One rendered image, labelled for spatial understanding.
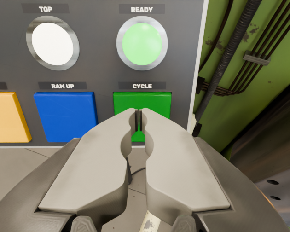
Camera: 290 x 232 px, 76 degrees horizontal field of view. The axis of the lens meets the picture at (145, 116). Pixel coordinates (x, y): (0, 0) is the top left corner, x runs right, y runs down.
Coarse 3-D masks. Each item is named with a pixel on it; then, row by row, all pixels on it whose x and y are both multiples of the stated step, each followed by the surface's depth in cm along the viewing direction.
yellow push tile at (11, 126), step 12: (0, 96) 23; (12, 96) 23; (0, 108) 24; (12, 108) 24; (0, 120) 25; (12, 120) 25; (24, 120) 26; (0, 132) 26; (12, 132) 26; (24, 132) 26
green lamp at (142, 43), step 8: (136, 24) 20; (144, 24) 20; (128, 32) 20; (136, 32) 20; (144, 32) 20; (152, 32) 20; (128, 40) 21; (136, 40) 21; (144, 40) 21; (152, 40) 21; (160, 40) 21; (128, 48) 21; (136, 48) 21; (144, 48) 21; (152, 48) 21; (160, 48) 21; (128, 56) 21; (136, 56) 21; (144, 56) 21; (152, 56) 21; (144, 64) 22
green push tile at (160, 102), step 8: (120, 96) 23; (128, 96) 23; (136, 96) 23; (144, 96) 23; (152, 96) 23; (160, 96) 23; (168, 96) 23; (120, 104) 24; (128, 104) 24; (136, 104) 24; (144, 104) 24; (152, 104) 24; (160, 104) 24; (168, 104) 24; (120, 112) 24; (160, 112) 25; (168, 112) 25; (136, 136) 26; (144, 136) 26
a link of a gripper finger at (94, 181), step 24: (120, 120) 11; (96, 144) 9; (120, 144) 9; (72, 168) 7; (96, 168) 7; (120, 168) 7; (48, 192) 6; (72, 192) 6; (96, 192) 6; (120, 192) 7; (96, 216) 7
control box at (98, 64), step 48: (0, 0) 19; (48, 0) 19; (96, 0) 19; (144, 0) 19; (192, 0) 19; (0, 48) 21; (96, 48) 21; (192, 48) 21; (96, 96) 24; (192, 96) 24; (0, 144) 28; (48, 144) 28; (144, 144) 28
